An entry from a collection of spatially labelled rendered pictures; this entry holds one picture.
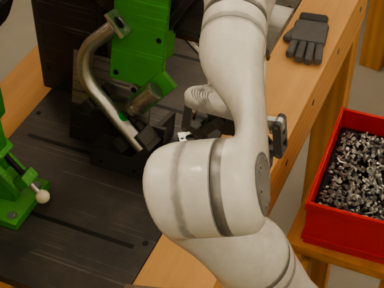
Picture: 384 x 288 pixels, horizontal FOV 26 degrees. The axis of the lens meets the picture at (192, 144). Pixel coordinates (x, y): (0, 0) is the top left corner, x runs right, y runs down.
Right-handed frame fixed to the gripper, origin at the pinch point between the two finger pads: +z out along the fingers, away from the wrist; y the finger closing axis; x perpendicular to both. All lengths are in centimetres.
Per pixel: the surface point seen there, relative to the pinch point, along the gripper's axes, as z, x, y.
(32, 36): 130, -166, 153
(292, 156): 50, -55, 5
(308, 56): 38, -77, 9
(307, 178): 115, -114, 13
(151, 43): 14, -38, 31
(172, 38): 16, -44, 29
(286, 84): 40, -68, 11
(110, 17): 8, -35, 38
